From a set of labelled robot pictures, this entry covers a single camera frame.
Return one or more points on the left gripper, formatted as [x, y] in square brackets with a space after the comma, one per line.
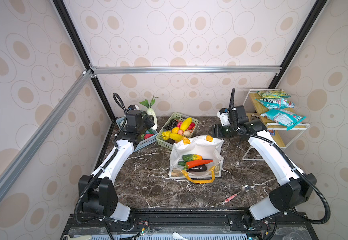
[147, 118]

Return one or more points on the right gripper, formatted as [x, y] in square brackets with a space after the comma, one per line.
[216, 131]

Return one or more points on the white chinese cabbage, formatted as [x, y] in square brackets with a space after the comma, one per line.
[150, 111]

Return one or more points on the white grocery bag yellow handles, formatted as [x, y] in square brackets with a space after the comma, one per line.
[207, 147]

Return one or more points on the dark purple eggplant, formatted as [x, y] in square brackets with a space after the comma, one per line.
[200, 168]

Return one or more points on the orange-green papaya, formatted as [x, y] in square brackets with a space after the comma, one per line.
[191, 157]

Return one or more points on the orange-red carrot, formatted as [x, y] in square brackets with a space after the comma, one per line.
[196, 163]

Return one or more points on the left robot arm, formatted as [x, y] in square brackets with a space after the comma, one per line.
[98, 199]

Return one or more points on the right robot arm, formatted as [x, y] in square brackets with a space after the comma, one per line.
[295, 187]

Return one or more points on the yellow-green snack bag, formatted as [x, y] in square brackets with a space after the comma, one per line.
[273, 94]

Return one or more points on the teal snack bag middle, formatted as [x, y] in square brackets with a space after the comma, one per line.
[276, 103]

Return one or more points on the teal snack bag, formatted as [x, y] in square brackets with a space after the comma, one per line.
[283, 117]
[276, 103]

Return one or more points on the teal snack bag front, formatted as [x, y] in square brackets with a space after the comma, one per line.
[283, 117]

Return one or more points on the blue plastic basket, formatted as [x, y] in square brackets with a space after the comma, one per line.
[144, 143]

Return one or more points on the red cabbage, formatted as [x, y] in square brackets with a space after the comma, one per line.
[147, 136]

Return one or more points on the green plastic basket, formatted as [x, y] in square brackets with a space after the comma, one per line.
[163, 137]

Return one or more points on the black grape bunch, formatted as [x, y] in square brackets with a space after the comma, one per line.
[171, 124]

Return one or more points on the lying yellow mango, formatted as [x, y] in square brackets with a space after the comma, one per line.
[177, 137]

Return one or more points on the tall yellow mango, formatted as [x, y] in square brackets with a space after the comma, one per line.
[185, 124]

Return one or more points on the white wire wooden shelf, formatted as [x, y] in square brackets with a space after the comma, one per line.
[272, 126]

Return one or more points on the horizontal aluminium rail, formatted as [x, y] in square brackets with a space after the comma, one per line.
[183, 70]

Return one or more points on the diagonal aluminium rail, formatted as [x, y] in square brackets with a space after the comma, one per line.
[17, 166]

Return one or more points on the pink handled spoon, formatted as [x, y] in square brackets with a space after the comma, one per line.
[243, 189]

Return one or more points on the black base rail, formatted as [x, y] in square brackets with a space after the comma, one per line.
[189, 224]

